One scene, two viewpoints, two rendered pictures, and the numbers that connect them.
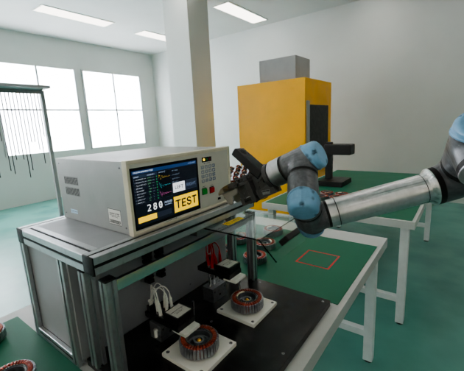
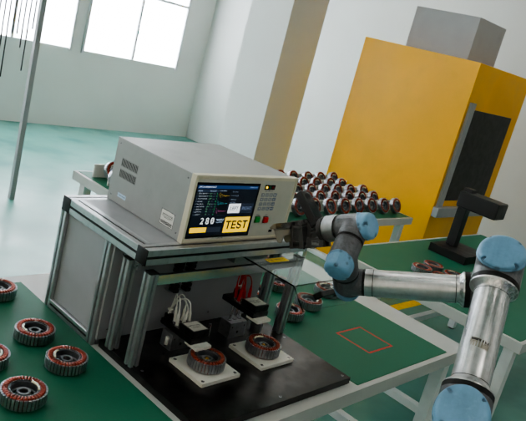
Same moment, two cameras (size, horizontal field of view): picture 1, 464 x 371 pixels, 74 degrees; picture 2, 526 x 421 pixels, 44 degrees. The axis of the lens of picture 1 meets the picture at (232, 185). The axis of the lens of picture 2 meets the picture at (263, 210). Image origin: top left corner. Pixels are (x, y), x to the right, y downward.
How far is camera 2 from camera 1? 99 cm
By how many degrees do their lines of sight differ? 4
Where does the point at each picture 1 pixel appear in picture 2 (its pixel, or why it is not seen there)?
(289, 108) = (439, 105)
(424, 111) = not seen: outside the picture
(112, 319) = (144, 307)
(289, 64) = (464, 29)
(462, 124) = (484, 245)
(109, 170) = (177, 174)
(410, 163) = not seen: outside the picture
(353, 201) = (388, 278)
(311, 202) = (343, 266)
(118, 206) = (174, 210)
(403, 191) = (434, 284)
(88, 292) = (127, 278)
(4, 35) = not seen: outside the picture
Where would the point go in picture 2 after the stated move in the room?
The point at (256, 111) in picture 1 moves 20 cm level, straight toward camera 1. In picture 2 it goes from (383, 90) to (382, 91)
